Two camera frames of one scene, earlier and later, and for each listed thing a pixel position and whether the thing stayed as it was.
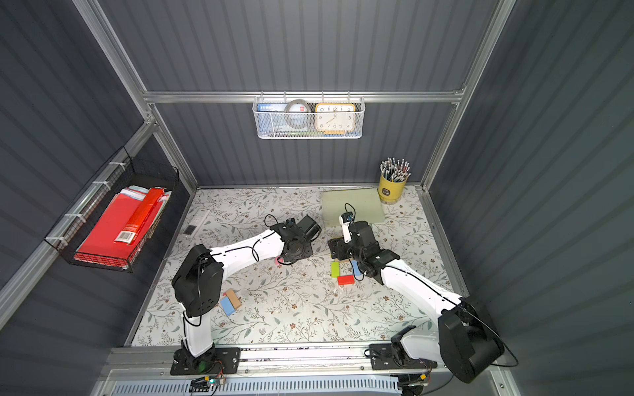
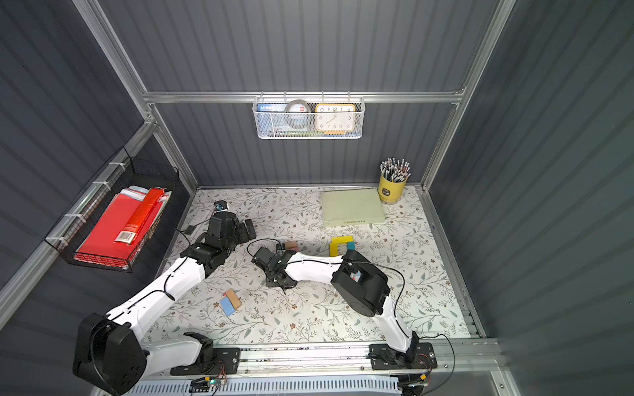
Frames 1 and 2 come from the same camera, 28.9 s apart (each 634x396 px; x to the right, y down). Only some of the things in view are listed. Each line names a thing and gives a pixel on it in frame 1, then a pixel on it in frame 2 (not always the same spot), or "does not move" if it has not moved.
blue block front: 227,305 does not move
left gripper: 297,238 -> 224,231
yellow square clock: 335,118 does not move
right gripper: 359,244 -> 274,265
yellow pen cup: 393,179 does not move
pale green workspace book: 365,202 does not move
